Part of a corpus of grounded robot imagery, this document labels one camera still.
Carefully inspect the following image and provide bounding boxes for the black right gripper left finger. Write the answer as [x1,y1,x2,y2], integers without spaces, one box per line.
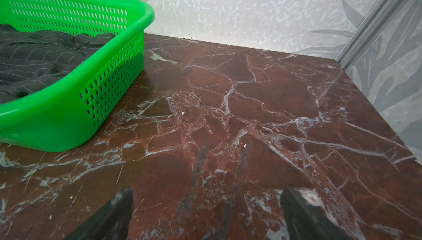
[65,187,134,240]

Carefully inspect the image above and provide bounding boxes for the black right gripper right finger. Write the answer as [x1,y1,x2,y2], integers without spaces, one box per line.
[280,187,352,240]

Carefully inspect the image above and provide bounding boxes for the grey pinstriped long sleeve shirt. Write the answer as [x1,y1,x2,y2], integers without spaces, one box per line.
[1,24,115,104]

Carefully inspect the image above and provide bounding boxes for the green plastic basket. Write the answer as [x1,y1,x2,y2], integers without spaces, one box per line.
[1,0,155,152]

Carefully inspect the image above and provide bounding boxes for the aluminium frame post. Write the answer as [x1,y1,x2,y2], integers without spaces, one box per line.
[335,0,409,72]

